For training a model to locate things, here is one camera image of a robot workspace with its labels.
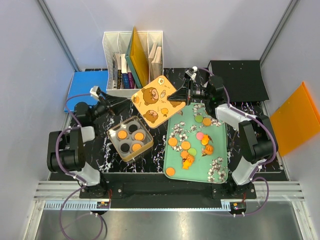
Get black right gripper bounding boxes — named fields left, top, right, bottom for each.
left=167, top=79, right=212, bottom=106

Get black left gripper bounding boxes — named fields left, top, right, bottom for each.
left=90, top=91, right=129, bottom=122

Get bear print tin lid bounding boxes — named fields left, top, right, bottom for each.
left=131, top=75, right=186, bottom=129

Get round dotted orange biscuit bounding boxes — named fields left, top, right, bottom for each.
left=117, top=130, right=128, bottom=140

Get black sandwich cookie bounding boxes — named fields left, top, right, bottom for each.
left=120, top=143, right=130, bottom=153

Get orange biscuit top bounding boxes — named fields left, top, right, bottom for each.
left=131, top=143, right=142, bottom=152

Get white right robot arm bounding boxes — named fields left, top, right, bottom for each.
left=184, top=75, right=278, bottom=199

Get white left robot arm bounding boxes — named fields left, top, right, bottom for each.
left=46, top=86, right=132, bottom=198

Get dark books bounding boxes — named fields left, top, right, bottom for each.
left=112, top=52, right=136, bottom=90

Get black cookie in tin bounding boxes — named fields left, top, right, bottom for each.
left=127, top=124, right=139, bottom=133

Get green sandwich cookie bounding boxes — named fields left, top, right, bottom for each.
left=187, top=148, right=197, bottom=156
left=194, top=115, right=203, bottom=123

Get gold cookie tin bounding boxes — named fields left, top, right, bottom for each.
left=106, top=116, right=154, bottom=163

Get blue folder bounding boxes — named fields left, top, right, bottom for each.
left=67, top=70, right=109, bottom=112

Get orange cookie in tin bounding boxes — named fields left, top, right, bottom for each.
left=134, top=132, right=145, bottom=142

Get pink macaron cookie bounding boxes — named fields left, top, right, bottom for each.
left=196, top=132, right=204, bottom=141

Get beige books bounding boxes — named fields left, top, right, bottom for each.
left=148, top=42, right=163, bottom=82

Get white file organizer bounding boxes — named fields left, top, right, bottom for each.
left=102, top=30, right=163, bottom=98

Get orange fish shaped cookie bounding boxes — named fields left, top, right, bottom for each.
left=201, top=134, right=210, bottom=146

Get yellow green folder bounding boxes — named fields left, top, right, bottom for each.
left=125, top=26, right=149, bottom=89

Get mint green floral tray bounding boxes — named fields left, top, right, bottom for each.
left=163, top=103, right=228, bottom=184

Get orange flower swirl cookie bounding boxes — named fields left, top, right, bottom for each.
left=203, top=144, right=214, bottom=155

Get black binder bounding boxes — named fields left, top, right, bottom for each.
left=208, top=60, right=270, bottom=102

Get orange star cookie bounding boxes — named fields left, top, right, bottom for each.
left=182, top=160, right=193, bottom=170

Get round orange cookie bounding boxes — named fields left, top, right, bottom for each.
left=165, top=167, right=176, bottom=177

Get orange plastic folder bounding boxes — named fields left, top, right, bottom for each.
left=270, top=81, right=320, bottom=157

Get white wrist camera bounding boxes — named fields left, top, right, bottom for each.
left=89, top=86, right=101, bottom=101
left=184, top=66, right=198, bottom=81

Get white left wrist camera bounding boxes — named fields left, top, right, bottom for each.
left=89, top=86, right=101, bottom=101

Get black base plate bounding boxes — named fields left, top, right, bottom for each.
left=80, top=173, right=257, bottom=210

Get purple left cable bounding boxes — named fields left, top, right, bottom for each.
left=54, top=93, right=106, bottom=240

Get purple cable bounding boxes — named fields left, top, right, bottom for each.
left=54, top=93, right=106, bottom=240
left=197, top=67, right=279, bottom=217

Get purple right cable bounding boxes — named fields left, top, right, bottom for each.
left=197, top=67, right=279, bottom=217

